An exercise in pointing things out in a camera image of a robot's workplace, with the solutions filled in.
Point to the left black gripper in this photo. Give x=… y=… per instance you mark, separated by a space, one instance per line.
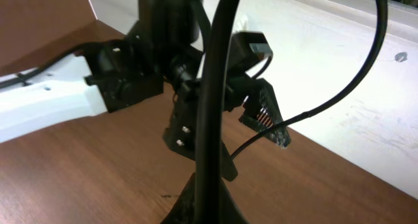
x=209 y=93

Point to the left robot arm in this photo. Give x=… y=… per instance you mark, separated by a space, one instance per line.
x=168 y=43

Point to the black cable gold plug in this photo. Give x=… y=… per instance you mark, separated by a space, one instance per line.
x=312 y=72

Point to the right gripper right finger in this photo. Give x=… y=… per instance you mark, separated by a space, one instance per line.
x=229 y=212

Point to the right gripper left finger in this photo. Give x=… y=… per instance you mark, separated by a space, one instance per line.
x=183 y=210

